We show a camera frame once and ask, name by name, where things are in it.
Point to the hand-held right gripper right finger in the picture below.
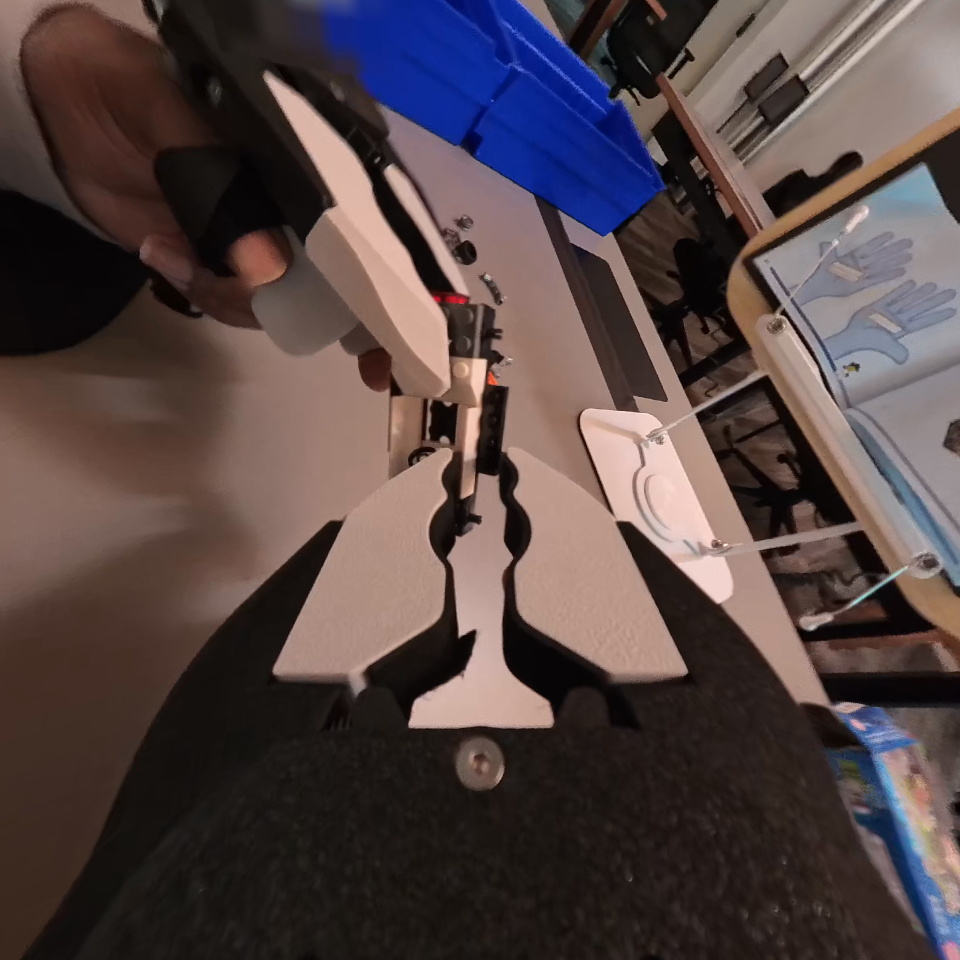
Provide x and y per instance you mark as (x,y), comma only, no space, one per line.
(593,593)

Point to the black office chair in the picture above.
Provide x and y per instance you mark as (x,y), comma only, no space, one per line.
(705,285)
(645,45)

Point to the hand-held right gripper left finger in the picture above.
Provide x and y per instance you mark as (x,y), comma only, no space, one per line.
(375,593)

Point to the blue cardboard box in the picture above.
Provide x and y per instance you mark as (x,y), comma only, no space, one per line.
(900,810)

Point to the person's left forearm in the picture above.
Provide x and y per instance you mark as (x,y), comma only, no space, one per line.
(12,90)

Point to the black textured pad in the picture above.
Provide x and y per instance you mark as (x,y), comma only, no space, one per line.
(60,278)

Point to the person's left hand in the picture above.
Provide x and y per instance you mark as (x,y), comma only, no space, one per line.
(105,120)

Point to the white book stand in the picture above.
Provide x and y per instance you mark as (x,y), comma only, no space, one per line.
(660,495)

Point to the blue storage bin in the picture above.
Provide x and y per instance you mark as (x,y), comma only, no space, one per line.
(495,90)

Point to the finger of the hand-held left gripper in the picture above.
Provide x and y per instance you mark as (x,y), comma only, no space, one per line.
(405,203)
(398,308)

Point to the grey bumpy lego piece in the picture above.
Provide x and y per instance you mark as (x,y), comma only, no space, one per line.
(491,285)

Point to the orange white lego car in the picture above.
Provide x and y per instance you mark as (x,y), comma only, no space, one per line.
(483,435)

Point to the wooden desk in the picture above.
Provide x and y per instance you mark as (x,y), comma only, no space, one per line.
(705,135)

